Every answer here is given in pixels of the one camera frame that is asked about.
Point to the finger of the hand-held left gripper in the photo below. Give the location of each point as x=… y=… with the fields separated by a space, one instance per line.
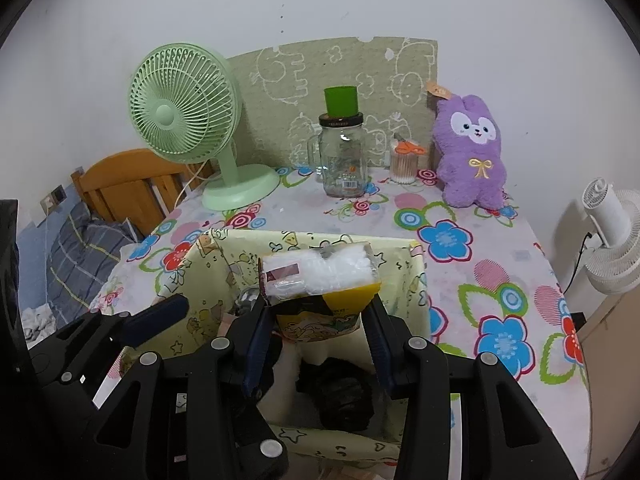
x=155 y=315

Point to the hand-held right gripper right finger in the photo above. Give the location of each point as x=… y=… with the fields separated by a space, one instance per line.
x=378 y=355

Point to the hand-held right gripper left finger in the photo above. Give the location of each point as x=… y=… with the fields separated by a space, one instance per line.
x=256 y=355

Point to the yellow cartoon printed box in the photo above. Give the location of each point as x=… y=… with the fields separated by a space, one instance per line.
x=210 y=280

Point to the yellow pack of cotton pads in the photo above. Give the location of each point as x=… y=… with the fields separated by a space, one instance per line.
x=320 y=270

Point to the large black scrunchie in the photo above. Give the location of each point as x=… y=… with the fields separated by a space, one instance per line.
x=335 y=395

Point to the grey plaid cloth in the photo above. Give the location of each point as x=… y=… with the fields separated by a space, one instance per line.
x=85 y=260

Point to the crumpled white cloth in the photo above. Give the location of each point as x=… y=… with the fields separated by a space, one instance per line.
x=35 y=325

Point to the blue bedsheet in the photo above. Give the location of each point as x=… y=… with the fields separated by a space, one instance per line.
x=30 y=270

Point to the floral tablecloth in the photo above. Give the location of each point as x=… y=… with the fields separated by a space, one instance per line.
x=500 y=285

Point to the clear cotton swab container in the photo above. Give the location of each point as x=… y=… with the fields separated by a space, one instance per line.
x=402 y=170

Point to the purple plush bunny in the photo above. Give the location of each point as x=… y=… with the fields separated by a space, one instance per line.
x=470 y=180

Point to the glass jar mug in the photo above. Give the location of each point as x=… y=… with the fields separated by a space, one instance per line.
x=345 y=160

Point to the green desk fan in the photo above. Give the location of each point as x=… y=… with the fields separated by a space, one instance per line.
x=175 y=115

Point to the small orange scissors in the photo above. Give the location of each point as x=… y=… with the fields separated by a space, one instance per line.
x=407 y=147

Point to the beige cabinet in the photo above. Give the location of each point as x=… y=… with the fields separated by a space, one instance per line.
x=615 y=385

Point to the green plastic cup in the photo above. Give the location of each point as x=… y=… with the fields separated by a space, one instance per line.
x=341 y=101

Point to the white fan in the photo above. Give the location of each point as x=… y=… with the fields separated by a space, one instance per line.
x=615 y=245

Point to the green cartoon printed board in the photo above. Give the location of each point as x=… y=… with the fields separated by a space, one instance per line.
x=310 y=75

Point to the wall socket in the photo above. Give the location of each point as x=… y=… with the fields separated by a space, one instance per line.
x=54 y=196

